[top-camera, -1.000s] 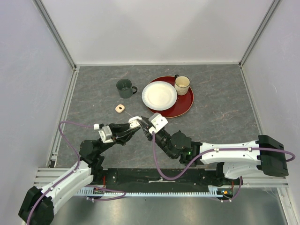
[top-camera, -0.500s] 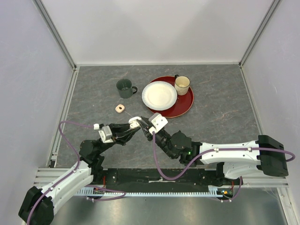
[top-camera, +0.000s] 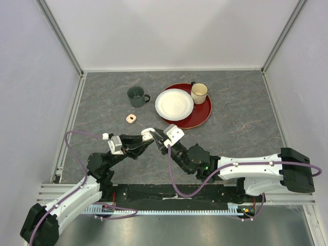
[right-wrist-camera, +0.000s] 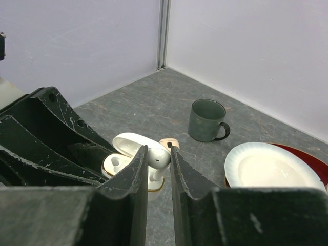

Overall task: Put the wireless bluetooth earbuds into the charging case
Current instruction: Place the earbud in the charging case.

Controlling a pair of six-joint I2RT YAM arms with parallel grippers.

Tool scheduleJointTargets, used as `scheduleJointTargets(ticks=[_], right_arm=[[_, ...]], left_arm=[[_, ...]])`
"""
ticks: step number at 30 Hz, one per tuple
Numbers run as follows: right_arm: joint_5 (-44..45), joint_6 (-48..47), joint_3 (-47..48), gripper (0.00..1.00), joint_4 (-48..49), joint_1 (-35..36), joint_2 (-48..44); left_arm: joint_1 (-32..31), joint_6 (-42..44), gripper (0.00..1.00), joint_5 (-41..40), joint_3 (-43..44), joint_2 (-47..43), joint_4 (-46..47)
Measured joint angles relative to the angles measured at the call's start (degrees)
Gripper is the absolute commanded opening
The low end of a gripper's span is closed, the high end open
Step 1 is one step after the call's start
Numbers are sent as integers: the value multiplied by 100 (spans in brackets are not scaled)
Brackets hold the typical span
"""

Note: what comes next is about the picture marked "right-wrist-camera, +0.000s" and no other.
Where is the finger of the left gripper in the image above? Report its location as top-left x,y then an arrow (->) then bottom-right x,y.
1,115 -> 108,186
1,87 -> 116,177

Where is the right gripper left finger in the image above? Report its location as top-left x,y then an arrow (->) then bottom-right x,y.
1,146 -> 148,245

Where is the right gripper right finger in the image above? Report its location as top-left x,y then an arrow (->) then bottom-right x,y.
171,147 -> 327,245

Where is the white earbud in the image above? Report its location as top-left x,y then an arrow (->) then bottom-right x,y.
148,148 -> 171,182

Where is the white earbud case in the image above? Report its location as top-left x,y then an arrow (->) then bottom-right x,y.
101,132 -> 168,202

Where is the pink earbud case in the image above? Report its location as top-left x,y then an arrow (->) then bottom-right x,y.
159,138 -> 180,151

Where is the white plate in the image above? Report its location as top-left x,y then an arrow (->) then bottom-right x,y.
224,141 -> 326,190

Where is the dark green mug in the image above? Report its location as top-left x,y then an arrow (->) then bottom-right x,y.
188,99 -> 231,142

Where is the red round tray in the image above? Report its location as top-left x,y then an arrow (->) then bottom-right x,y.
224,142 -> 328,188

